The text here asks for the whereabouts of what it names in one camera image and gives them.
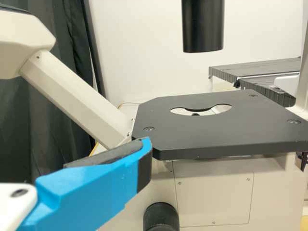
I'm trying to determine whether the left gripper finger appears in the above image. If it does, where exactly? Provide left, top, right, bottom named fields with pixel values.
left=17, top=136, right=153, bottom=231

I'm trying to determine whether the cream microscope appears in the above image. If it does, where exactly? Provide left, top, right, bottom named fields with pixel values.
left=0, top=0, right=308, bottom=231

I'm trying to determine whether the black platform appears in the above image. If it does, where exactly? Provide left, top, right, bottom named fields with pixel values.
left=208, top=56, right=302, bottom=83
left=233, top=76, right=297, bottom=108

